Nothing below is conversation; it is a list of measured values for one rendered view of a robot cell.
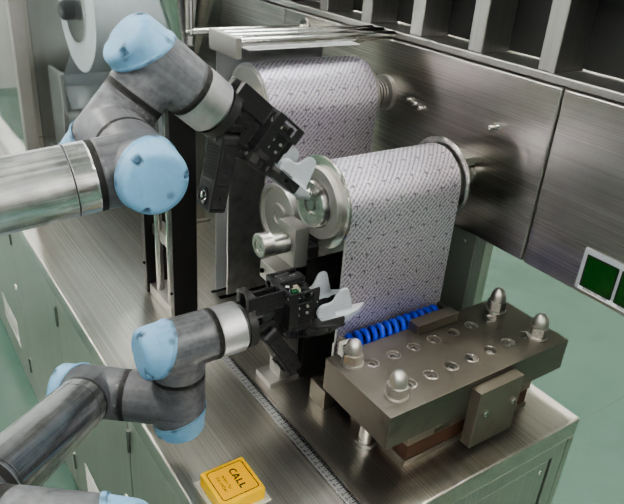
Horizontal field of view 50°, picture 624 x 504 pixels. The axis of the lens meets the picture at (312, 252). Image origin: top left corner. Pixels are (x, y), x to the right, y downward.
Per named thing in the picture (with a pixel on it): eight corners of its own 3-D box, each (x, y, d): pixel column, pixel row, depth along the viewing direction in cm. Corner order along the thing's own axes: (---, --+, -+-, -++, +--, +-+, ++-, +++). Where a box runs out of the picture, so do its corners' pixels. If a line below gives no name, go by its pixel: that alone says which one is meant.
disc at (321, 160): (291, 223, 112) (299, 141, 105) (294, 223, 113) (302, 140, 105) (342, 265, 102) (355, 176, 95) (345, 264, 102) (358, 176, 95)
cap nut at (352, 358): (335, 359, 104) (338, 336, 102) (354, 353, 106) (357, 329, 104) (349, 372, 102) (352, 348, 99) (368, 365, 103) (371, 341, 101)
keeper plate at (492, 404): (459, 441, 107) (472, 387, 102) (501, 419, 112) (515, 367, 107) (471, 450, 105) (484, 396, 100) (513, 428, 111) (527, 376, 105)
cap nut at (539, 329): (522, 333, 115) (527, 311, 113) (535, 327, 117) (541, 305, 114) (539, 344, 112) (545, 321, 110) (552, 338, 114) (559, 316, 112)
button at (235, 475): (199, 485, 97) (199, 473, 95) (241, 467, 100) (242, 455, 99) (221, 519, 92) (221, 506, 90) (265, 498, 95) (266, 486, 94)
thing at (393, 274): (333, 342, 110) (344, 243, 102) (436, 306, 123) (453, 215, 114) (335, 343, 110) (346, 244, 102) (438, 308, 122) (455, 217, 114)
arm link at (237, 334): (225, 368, 93) (200, 339, 99) (253, 359, 96) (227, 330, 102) (226, 324, 90) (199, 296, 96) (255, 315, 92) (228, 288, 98)
